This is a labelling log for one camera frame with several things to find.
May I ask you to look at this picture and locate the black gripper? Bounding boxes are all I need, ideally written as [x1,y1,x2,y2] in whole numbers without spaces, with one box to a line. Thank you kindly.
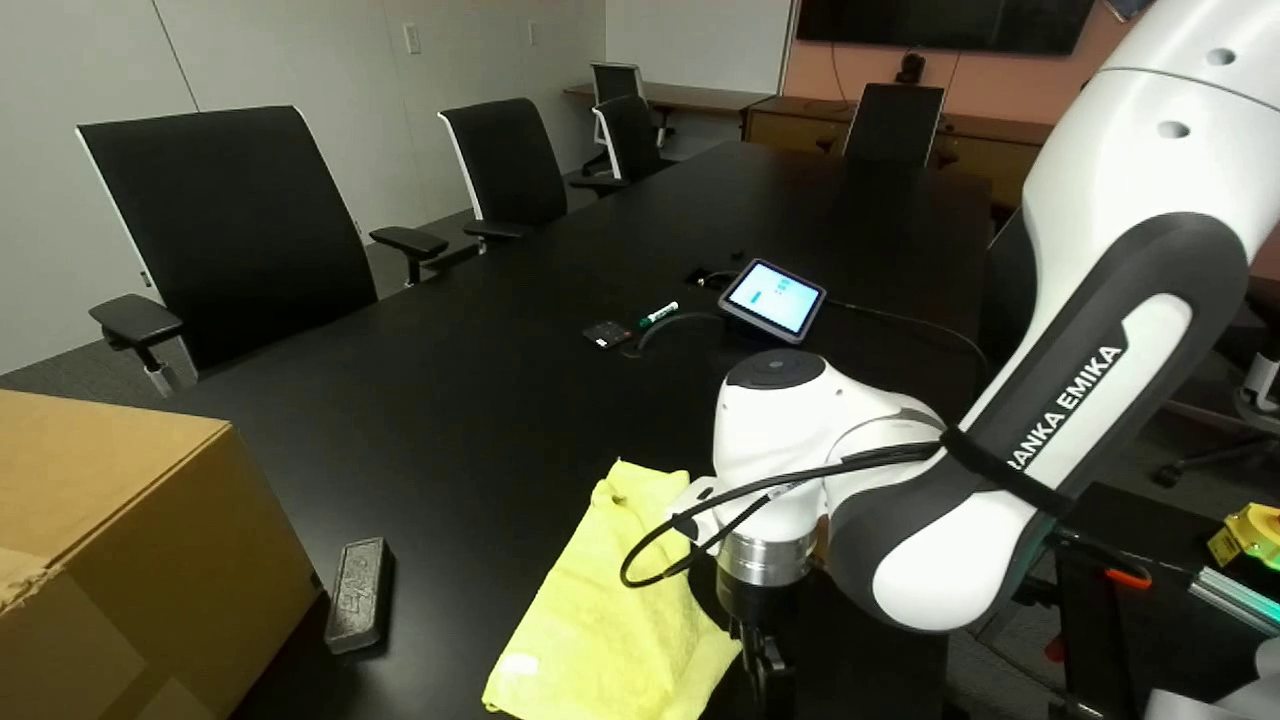
[720,583,796,720]

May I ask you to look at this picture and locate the yellow cloth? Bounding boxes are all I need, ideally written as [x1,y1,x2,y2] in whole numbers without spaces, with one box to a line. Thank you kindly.
[478,460,739,720]

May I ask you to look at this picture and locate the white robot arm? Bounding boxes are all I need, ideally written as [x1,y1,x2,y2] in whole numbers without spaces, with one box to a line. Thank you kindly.
[671,0,1280,714]

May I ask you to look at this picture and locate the smartphone with lit screen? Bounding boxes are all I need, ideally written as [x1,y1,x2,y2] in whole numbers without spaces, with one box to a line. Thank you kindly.
[720,260,826,343]

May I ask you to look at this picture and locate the small black adapter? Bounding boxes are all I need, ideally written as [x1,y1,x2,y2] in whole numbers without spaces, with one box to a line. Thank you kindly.
[585,322,632,352]

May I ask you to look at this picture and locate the black equipment cart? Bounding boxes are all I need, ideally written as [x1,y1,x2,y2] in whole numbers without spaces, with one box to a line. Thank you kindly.
[1055,486,1280,720]

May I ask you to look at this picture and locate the black remote control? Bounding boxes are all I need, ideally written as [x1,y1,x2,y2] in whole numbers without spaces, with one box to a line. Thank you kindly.
[325,537,389,658]

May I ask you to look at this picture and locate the black office chair far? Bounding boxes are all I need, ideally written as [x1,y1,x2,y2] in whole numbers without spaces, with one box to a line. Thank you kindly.
[570,65,669,195]

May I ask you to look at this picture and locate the black office chair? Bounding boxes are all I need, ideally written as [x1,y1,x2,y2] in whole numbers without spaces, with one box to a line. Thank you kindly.
[570,65,669,195]
[78,104,377,398]
[440,96,568,243]

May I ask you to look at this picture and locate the black chair at table end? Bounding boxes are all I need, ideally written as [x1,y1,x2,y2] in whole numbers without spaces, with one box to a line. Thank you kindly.
[844,51,942,170]

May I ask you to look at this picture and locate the wooden sideboard cabinet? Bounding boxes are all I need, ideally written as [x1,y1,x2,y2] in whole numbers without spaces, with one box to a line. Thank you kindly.
[739,92,1055,205]

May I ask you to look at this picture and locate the cardboard box on table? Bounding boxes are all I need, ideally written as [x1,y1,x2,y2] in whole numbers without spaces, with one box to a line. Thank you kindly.
[0,392,320,720]

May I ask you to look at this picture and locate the black office chair near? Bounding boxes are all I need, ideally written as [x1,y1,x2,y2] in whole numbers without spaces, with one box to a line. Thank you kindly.
[78,104,377,398]

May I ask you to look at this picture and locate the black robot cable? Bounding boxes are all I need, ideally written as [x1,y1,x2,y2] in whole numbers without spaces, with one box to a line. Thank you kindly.
[616,296,997,594]

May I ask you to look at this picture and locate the wall television screen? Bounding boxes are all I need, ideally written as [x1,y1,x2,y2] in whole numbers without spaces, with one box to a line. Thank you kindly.
[796,0,1090,57]

